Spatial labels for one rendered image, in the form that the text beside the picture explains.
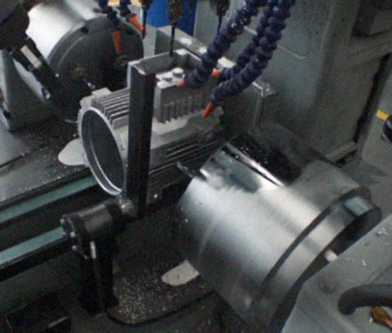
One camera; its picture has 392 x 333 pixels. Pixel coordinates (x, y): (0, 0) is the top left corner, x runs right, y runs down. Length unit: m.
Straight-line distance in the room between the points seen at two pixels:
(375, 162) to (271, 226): 0.80
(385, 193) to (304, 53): 0.52
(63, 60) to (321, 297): 0.67
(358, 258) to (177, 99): 0.41
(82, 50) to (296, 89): 0.42
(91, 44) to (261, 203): 0.53
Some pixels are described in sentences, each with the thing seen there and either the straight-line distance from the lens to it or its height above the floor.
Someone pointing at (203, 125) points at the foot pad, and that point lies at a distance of 0.79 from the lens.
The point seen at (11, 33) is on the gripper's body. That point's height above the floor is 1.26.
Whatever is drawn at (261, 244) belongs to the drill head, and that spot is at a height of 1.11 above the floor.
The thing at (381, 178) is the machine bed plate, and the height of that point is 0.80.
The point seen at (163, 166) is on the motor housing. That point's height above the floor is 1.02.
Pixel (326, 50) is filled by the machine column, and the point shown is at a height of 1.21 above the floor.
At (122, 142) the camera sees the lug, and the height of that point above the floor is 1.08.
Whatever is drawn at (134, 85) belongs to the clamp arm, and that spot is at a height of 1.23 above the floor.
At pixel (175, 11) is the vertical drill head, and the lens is 0.70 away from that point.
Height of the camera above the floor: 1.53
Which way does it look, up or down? 39 degrees down
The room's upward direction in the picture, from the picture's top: 6 degrees clockwise
